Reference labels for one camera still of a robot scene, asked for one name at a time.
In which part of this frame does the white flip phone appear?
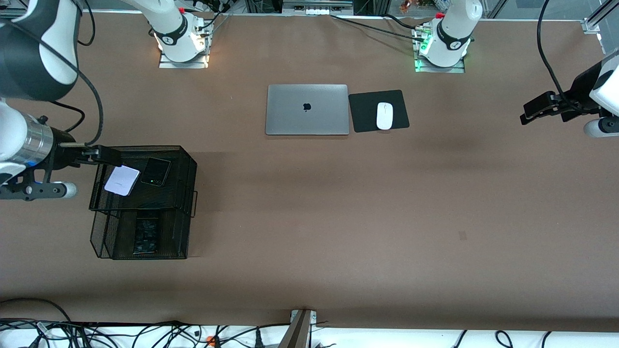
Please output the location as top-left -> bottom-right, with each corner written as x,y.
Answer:
103,165 -> 141,197

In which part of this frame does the black flip phone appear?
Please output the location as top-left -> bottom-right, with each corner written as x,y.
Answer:
140,157 -> 172,188

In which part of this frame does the black slab smartphone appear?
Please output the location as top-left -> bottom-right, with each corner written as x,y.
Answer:
133,216 -> 162,255

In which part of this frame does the aluminium corner profile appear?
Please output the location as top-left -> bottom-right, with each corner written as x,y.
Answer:
582,0 -> 619,34

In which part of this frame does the black mesh two-tier tray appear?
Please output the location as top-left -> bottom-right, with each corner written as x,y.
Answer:
89,145 -> 198,261

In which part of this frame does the white computer mouse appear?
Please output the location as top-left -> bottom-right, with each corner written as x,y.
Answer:
376,102 -> 394,131

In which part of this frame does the black mouse pad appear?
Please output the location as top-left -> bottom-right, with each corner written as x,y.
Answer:
348,89 -> 411,133

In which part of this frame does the silver closed laptop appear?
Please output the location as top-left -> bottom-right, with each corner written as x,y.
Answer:
265,84 -> 350,136

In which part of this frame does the white power strip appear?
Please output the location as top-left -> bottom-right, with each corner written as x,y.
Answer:
283,0 -> 354,15

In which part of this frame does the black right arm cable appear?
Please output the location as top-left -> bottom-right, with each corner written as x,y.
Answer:
0,0 -> 104,146

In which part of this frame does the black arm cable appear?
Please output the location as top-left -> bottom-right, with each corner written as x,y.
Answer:
536,0 -> 598,114
0,0 -> 104,146

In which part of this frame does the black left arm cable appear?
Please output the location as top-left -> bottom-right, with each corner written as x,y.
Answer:
536,0 -> 598,114

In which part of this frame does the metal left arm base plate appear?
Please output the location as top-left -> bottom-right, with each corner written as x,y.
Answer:
414,56 -> 466,74

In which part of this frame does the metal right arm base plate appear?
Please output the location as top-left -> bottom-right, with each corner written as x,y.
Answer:
159,51 -> 210,69

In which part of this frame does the thick black arched cable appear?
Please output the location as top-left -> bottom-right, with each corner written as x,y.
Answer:
0,297 -> 73,323

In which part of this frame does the short black table cable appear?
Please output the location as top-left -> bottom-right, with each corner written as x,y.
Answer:
382,14 -> 424,29

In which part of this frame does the long black table cable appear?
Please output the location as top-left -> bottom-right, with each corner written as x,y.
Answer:
330,14 -> 426,42

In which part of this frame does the aluminium frame post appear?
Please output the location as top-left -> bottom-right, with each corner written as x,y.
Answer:
278,309 -> 318,348

